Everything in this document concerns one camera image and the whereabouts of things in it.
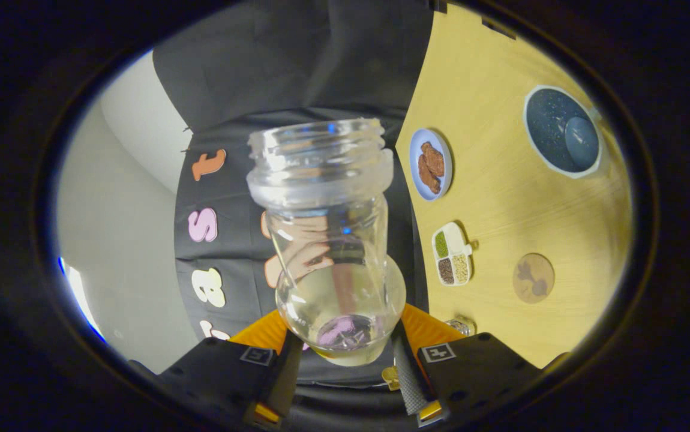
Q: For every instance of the white divided grain dish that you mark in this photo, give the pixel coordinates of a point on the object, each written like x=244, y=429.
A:
x=453, y=255

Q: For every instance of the ceiling light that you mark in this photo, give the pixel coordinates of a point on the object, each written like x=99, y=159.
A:
x=81, y=300

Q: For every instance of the round brown coaster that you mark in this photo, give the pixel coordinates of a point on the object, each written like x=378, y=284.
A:
x=534, y=278

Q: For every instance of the dark blue speckled cup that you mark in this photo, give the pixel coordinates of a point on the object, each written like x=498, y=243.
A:
x=555, y=129

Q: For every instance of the brown meat slice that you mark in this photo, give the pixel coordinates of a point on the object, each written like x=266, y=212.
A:
x=435, y=159
x=428, y=180

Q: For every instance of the light blue plate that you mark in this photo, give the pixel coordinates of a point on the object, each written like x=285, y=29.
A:
x=417, y=186

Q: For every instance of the black table edge clip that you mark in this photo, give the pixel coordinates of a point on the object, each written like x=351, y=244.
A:
x=438, y=6
x=498, y=28

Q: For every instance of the wooden table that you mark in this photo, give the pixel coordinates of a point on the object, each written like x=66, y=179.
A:
x=501, y=198

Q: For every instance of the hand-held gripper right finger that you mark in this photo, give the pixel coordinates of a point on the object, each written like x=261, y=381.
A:
x=405, y=378

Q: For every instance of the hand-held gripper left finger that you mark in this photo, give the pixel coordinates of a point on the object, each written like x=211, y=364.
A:
x=285, y=378

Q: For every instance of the clear glass bottle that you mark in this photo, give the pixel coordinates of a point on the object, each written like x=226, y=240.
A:
x=321, y=180

